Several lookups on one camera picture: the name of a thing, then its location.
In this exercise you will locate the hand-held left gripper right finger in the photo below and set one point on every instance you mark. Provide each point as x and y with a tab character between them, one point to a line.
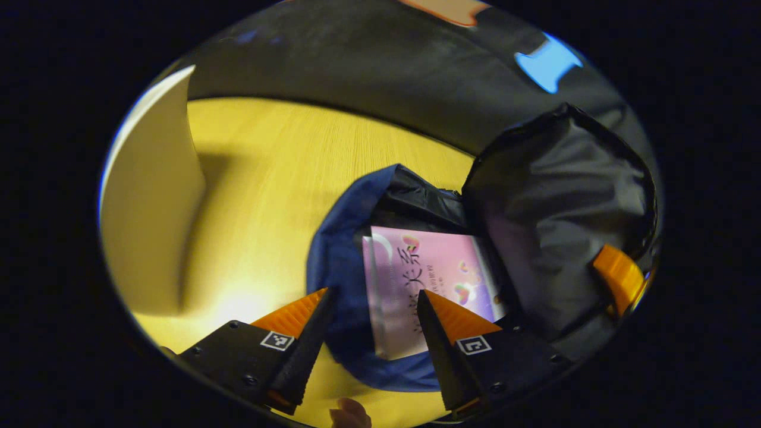
440	351

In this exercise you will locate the blue schoolbag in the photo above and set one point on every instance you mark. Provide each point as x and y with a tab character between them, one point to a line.
553	208

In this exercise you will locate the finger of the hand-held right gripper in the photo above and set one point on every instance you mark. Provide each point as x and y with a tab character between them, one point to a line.
618	276

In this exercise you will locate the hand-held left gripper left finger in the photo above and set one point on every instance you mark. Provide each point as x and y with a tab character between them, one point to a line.
309	345

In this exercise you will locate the black backdrop cloth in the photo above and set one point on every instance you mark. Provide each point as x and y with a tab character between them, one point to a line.
357	59

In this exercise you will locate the pink book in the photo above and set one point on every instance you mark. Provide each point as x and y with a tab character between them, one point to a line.
404	297

